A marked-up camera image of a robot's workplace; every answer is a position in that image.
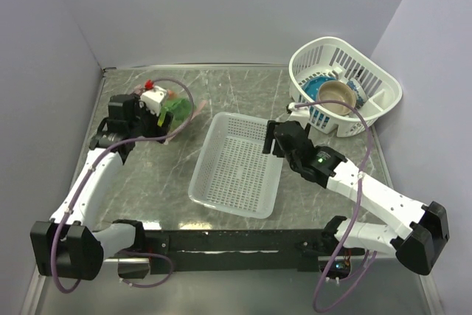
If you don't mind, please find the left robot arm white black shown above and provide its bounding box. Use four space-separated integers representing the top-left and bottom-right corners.
30 89 173 280

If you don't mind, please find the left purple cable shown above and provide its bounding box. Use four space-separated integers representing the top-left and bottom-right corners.
51 77 195 293

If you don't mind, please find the beige bowl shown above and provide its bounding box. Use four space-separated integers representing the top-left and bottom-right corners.
317 80 356 116

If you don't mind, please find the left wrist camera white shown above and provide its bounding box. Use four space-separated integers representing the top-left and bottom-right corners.
140 86 169 117

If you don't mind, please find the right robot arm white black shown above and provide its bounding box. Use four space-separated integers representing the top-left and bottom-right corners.
263 120 450 275

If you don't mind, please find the blue plate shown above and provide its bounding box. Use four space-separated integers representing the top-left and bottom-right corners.
302 76 335 101

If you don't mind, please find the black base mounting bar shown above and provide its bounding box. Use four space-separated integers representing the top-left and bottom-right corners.
114 228 366 280

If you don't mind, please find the clear zip bag pink slider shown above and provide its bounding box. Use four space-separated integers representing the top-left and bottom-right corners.
132 84 207 142

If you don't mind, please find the fake green lettuce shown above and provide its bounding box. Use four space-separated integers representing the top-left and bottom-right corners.
162 98 194 128

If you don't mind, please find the purple cable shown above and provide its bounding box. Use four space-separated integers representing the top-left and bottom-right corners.
291 97 377 313
51 77 195 293

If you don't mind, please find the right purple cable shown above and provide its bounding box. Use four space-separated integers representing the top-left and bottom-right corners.
291 97 377 313

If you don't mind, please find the white slatted dish basket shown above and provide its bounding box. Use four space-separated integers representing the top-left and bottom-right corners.
288 36 403 137

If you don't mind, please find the aluminium frame rail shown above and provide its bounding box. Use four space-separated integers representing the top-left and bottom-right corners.
19 257 150 315

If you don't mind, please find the white perforated shallow tray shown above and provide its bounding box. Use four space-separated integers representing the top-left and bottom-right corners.
188 112 282 219

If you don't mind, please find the white blue patterned dish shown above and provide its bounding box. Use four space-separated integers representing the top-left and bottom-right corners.
347 79 368 108

